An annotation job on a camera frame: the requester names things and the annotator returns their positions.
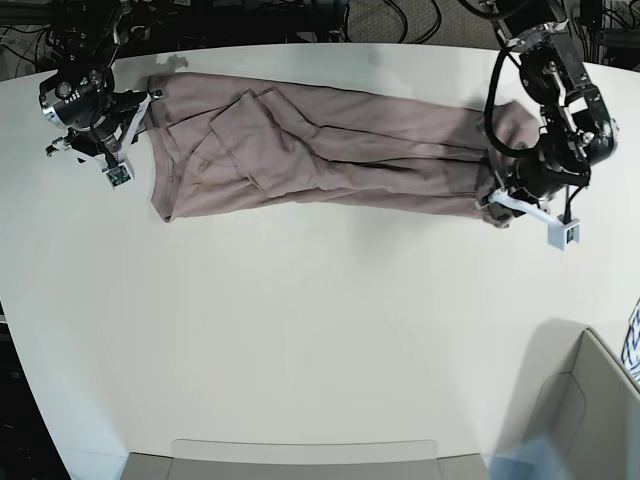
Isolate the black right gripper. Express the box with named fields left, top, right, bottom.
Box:
left=39, top=69, right=164, bottom=155

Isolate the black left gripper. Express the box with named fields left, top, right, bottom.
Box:
left=475, top=144, right=591, bottom=228

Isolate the pink T-shirt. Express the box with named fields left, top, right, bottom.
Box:
left=145, top=72, right=544, bottom=230

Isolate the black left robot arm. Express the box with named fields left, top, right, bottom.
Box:
left=461, top=1, right=617, bottom=226

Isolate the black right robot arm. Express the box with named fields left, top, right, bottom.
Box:
left=39, top=1, right=498, bottom=222

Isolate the blue white patterned cloth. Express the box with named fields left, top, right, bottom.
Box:
left=621, top=301, right=640, bottom=384

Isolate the grey cardboard box right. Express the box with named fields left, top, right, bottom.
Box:
left=522, top=329, right=639, bottom=479

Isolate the blue blurry object bottom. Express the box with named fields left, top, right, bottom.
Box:
left=488, top=435, right=566, bottom=480

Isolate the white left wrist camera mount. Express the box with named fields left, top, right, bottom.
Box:
left=480, top=187, right=581, bottom=251

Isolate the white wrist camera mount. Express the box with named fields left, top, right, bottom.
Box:
left=480, top=187, right=581, bottom=251
left=44, top=89, right=164, bottom=190

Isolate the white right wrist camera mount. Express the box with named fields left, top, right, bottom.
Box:
left=44, top=89, right=164, bottom=190

